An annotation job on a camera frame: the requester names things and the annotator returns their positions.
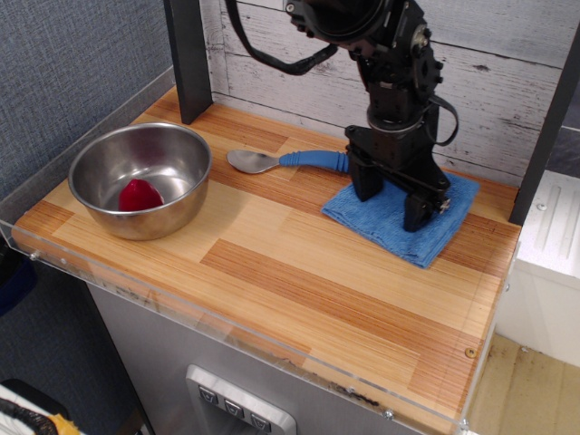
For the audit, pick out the dark frame post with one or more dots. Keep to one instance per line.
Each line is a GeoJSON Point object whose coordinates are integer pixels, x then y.
{"type": "Point", "coordinates": [554, 119]}
{"type": "Point", "coordinates": [189, 57]}

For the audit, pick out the red plastic toy fruit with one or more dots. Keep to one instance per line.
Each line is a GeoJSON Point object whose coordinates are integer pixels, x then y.
{"type": "Point", "coordinates": [139, 195]}

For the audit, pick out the clear acrylic table guard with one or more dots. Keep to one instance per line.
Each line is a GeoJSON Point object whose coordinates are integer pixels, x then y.
{"type": "Point", "coordinates": [263, 268]}

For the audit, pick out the silver dispenser button panel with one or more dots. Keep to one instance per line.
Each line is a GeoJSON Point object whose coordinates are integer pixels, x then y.
{"type": "Point", "coordinates": [225, 408]}

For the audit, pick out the dark left frame post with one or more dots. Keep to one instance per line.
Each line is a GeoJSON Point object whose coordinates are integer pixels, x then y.
{"type": "Point", "coordinates": [189, 57]}

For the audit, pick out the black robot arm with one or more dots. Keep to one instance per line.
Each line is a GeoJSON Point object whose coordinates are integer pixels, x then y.
{"type": "Point", "coordinates": [390, 42]}

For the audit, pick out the stainless steel bowl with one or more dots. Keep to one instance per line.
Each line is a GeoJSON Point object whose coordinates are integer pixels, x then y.
{"type": "Point", "coordinates": [173, 158]}

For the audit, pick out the blue cloth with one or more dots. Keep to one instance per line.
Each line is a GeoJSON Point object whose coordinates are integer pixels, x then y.
{"type": "Point", "coordinates": [380, 219]}

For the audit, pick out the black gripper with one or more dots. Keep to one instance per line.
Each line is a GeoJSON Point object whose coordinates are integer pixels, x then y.
{"type": "Point", "coordinates": [405, 159]}

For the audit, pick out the blue handled metal spoon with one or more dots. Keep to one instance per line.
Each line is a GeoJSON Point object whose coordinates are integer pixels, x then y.
{"type": "Point", "coordinates": [252, 162]}

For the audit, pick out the stainless steel cabinet front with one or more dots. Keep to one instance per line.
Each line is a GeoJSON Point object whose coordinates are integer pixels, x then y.
{"type": "Point", "coordinates": [157, 352]}

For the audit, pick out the yellow black object corner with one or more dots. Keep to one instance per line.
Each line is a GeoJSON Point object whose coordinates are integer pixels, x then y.
{"type": "Point", "coordinates": [37, 422]}

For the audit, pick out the white side cabinet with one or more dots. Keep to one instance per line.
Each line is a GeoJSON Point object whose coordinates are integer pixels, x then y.
{"type": "Point", "coordinates": [540, 307]}

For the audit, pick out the dark right frame post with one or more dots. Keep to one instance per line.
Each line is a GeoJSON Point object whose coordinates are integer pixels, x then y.
{"type": "Point", "coordinates": [554, 119]}

